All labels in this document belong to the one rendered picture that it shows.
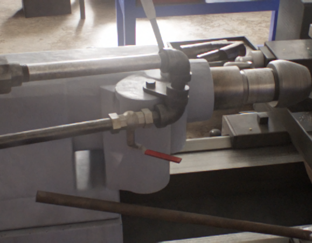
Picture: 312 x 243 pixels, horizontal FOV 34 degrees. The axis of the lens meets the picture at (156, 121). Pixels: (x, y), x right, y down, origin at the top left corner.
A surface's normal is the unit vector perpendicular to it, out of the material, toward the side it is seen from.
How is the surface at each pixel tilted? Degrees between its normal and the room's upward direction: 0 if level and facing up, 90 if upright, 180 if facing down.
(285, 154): 0
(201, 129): 0
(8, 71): 56
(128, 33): 90
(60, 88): 60
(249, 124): 0
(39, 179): 66
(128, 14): 90
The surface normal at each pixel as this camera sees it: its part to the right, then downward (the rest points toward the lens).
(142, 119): 0.39, 0.11
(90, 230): 0.16, 0.50
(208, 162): 0.00, -0.86
